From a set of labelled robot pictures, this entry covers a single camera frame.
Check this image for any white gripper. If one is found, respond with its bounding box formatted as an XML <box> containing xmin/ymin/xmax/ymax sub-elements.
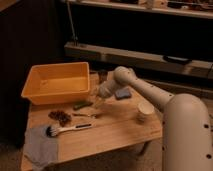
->
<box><xmin>92</xmin><ymin>79</ymin><xmax>122</xmax><ymax>109</ymax></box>

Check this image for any green pepper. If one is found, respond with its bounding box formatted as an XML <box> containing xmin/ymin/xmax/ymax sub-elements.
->
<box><xmin>73</xmin><ymin>101</ymin><xmax>93</xmax><ymax>111</ymax></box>

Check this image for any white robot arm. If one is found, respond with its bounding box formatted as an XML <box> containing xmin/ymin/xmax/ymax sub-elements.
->
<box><xmin>98</xmin><ymin>66</ymin><xmax>213</xmax><ymax>171</ymax></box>

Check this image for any dark metal cup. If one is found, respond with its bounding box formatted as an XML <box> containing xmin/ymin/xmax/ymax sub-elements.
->
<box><xmin>98</xmin><ymin>70</ymin><xmax>108</xmax><ymax>83</ymax></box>

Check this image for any blue sponge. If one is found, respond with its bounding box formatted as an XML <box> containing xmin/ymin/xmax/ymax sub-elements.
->
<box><xmin>115</xmin><ymin>88</ymin><xmax>132</xmax><ymax>100</ymax></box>

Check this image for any metal fork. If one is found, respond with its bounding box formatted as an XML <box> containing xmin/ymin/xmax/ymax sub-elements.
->
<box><xmin>72</xmin><ymin>113</ymin><xmax>99</xmax><ymax>119</ymax></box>

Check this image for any wooden table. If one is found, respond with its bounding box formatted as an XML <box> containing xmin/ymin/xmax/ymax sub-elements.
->
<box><xmin>20</xmin><ymin>68</ymin><xmax>167</xmax><ymax>171</ymax></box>

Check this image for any bunch of dark grapes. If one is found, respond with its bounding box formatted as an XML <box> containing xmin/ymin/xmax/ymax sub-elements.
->
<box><xmin>48</xmin><ymin>110</ymin><xmax>71</xmax><ymax>127</ymax></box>

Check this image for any yellow plastic tub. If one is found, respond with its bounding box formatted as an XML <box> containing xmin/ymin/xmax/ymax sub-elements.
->
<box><xmin>21</xmin><ymin>62</ymin><xmax>90</xmax><ymax>105</ymax></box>

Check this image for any white dish brush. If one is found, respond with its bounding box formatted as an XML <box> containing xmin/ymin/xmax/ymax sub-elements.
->
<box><xmin>46</xmin><ymin>124</ymin><xmax>92</xmax><ymax>137</ymax></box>

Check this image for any grey cloth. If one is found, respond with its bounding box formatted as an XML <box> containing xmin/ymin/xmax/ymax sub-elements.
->
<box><xmin>24</xmin><ymin>125</ymin><xmax>58</xmax><ymax>171</ymax></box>

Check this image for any upper shelf board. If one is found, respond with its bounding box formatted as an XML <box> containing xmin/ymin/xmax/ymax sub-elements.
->
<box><xmin>65</xmin><ymin>0</ymin><xmax>213</xmax><ymax>19</ymax></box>

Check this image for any grey metal rail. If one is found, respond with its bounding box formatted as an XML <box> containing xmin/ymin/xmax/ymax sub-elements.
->
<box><xmin>64</xmin><ymin>42</ymin><xmax>213</xmax><ymax>80</ymax></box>

